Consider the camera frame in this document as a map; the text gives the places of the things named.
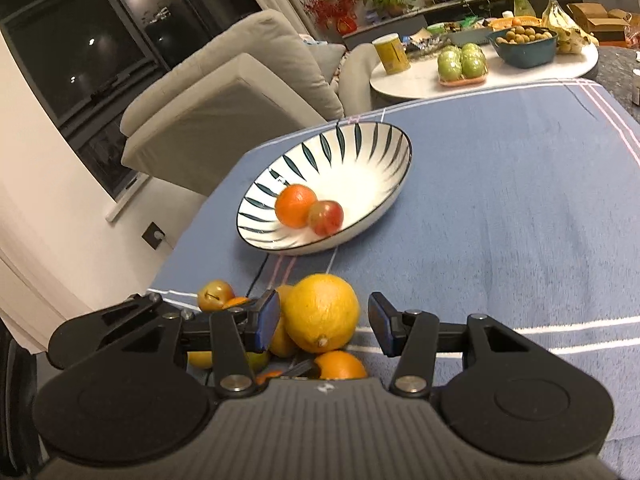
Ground blue striped tablecloth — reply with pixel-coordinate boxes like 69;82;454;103
152;80;639;479

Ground cardboard box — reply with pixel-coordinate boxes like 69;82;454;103
568;3;631;47

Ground large yellow lemon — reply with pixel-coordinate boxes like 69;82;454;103
281;273;360;354

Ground beige recliner armchair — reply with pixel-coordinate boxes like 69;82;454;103
120;10;380;196

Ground yellow tin can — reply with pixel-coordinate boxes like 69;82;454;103
372;32;410;75

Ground dark window frame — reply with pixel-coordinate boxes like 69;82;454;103
1;0;260;197

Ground small back orange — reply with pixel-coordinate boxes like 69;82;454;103
222;296;248;310

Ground tray of green apples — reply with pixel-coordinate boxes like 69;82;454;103
437;44;488;87

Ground orange mandarin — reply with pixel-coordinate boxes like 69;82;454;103
274;184;317;229
314;350;368;380

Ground dark tv console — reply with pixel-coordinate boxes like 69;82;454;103
343;0;639;49

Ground small green mango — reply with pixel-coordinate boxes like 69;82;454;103
245;351;270;374

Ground dark wall socket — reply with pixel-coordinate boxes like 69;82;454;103
142;222;166;250

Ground small teal snack dish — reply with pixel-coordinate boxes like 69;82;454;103
447;27;492;48

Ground small red apple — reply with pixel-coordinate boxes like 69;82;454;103
307;200;344;237

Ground white striped ceramic bowl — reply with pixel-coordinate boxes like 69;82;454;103
236;122;412;256

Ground bunch of bananas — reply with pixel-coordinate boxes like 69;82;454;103
541;0;599;54

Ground teal bowl of longans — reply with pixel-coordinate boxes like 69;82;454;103
488;26;558;68

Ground round white coffee table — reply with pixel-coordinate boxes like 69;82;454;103
370;44;599;101

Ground red green apple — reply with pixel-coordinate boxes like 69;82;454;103
196;280;235;312

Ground red flower pot plant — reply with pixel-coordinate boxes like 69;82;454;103
302;0;360;36

